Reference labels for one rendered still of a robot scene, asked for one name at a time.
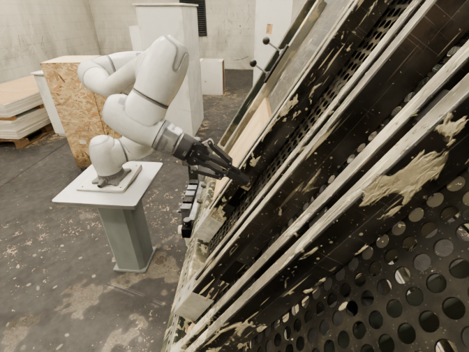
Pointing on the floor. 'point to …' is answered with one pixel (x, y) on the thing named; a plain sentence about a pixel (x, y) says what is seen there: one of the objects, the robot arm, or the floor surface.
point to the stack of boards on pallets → (22, 112)
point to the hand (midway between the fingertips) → (238, 175)
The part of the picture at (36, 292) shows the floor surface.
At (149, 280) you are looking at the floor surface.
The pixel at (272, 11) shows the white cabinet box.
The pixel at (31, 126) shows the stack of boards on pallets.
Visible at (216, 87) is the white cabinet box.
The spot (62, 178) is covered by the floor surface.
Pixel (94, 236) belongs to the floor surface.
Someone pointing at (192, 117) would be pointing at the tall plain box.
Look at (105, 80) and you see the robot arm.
